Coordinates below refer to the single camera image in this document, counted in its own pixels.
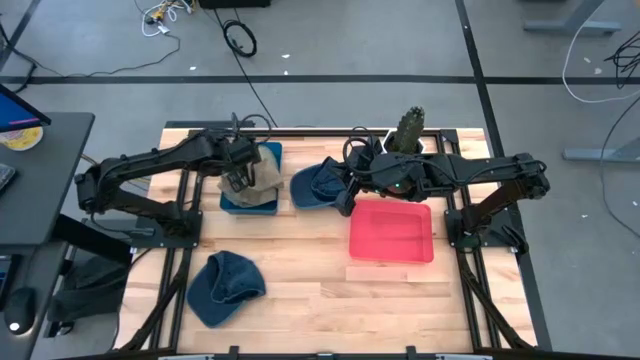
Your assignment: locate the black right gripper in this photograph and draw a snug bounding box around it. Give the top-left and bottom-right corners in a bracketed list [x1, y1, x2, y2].
[333, 149, 431, 218]

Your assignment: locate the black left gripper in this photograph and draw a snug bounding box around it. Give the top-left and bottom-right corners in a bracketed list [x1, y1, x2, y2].
[212, 134, 264, 194]

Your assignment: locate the blue denim baseball cap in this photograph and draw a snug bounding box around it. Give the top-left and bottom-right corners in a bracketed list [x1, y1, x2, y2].
[186, 249, 267, 329]
[289, 156, 351, 210]

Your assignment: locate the green cactus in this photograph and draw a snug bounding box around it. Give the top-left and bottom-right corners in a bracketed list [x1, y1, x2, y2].
[389, 105, 426, 155]

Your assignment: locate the red plastic tray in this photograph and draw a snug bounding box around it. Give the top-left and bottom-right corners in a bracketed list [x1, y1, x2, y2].
[348, 198, 435, 265]

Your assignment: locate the blue plastic tray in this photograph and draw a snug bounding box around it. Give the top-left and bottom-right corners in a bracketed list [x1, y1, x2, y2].
[219, 141, 284, 216]

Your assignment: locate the black box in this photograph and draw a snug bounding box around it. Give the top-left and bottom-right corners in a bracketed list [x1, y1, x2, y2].
[198, 0, 271, 10]

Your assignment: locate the black desk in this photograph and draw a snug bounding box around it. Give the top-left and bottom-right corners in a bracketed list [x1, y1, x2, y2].
[0, 112, 96, 360]

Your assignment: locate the black bag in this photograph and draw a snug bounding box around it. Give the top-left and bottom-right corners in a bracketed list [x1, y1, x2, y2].
[47, 254, 131, 339]

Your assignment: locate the grey desk foot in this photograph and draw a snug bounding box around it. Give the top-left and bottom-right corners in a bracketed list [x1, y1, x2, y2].
[562, 137, 640, 164]

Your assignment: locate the yellow round disc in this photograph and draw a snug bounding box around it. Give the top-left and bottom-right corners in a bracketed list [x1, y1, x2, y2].
[0, 126, 45, 152]

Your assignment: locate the computer monitor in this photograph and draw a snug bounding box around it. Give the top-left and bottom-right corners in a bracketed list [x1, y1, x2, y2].
[0, 83, 52, 134]

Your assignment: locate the desk with grey leg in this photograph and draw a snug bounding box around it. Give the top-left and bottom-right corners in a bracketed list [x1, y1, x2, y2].
[523, 0, 624, 36]

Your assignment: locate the black keyboard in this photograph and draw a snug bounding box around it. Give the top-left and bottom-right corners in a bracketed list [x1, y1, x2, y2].
[0, 163, 17, 194]

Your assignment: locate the black computer mouse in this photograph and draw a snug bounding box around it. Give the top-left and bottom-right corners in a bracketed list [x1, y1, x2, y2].
[3, 287, 37, 336]

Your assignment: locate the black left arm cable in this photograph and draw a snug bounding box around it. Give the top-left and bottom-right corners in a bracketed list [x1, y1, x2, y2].
[230, 112, 274, 147]

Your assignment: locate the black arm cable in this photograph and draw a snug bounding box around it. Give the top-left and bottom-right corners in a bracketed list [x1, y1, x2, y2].
[342, 127, 377, 167]
[230, 112, 274, 147]

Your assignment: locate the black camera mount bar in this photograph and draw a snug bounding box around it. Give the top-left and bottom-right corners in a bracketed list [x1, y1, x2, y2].
[164, 112, 256, 136]

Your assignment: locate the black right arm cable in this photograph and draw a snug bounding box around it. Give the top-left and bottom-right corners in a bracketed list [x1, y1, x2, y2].
[342, 127, 377, 167]

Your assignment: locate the long black floor cable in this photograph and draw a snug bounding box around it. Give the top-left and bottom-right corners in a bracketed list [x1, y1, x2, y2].
[213, 8, 279, 129]

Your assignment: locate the black aluminium rail frame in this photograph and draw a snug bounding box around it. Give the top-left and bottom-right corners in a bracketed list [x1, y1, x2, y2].
[113, 127, 539, 354]

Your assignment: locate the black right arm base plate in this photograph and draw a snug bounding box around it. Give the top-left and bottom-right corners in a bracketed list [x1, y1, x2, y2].
[444, 207, 520, 250]

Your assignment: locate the coiled black cable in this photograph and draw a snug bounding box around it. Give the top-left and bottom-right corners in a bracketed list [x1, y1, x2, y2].
[222, 18, 259, 59]

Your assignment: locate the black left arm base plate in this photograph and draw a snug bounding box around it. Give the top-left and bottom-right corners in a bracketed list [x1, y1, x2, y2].
[130, 209, 204, 250]

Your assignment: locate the thin black floor cable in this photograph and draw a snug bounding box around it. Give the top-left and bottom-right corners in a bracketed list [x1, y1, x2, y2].
[0, 22, 182, 94]

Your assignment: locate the white and yellow cable bundle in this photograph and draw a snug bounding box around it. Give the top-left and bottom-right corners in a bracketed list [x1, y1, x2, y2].
[133, 0, 194, 39]

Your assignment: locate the curved black cable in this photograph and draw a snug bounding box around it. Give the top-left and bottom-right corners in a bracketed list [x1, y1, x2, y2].
[599, 94, 640, 240]

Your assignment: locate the black cable tangle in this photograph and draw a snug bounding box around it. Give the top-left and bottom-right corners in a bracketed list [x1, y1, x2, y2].
[603, 29, 640, 90]

